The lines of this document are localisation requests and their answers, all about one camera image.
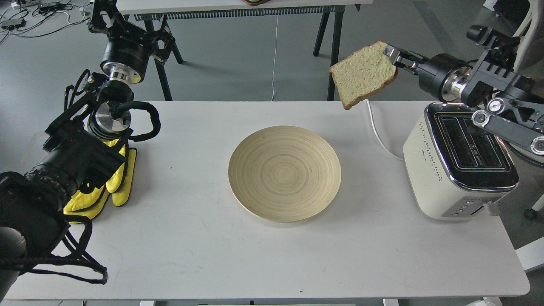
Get slice of bread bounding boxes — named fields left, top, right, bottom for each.
left=330, top=40, right=397, bottom=110

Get background trestle table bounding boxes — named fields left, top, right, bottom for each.
left=115, top=0, right=374, bottom=102

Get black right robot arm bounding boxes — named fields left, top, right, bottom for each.
left=383, top=25, right=543, bottom=168

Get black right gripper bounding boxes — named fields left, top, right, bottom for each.
left=383, top=45, right=467, bottom=102

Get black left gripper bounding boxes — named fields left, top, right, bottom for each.
left=87, top=0, right=175, bottom=84

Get thin white hanging cable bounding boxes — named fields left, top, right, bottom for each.
left=271, top=15, right=280, bottom=102

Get floor cables and adapters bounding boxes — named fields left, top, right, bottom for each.
left=0, top=0, right=92, bottom=45

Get white toaster power cable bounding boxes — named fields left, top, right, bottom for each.
left=365, top=99, right=405, bottom=162

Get cream white toaster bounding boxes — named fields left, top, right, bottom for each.
left=402, top=102, right=519, bottom=221

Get brown object on background table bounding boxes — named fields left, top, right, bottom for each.
left=243, top=0, right=269, bottom=6

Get round wooden plate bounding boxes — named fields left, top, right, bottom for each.
left=228, top=125, right=342, bottom=223

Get yellow oven glove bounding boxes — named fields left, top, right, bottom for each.
left=63, top=142, right=138, bottom=220

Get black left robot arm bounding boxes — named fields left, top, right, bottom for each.
left=1, top=0, right=175, bottom=298

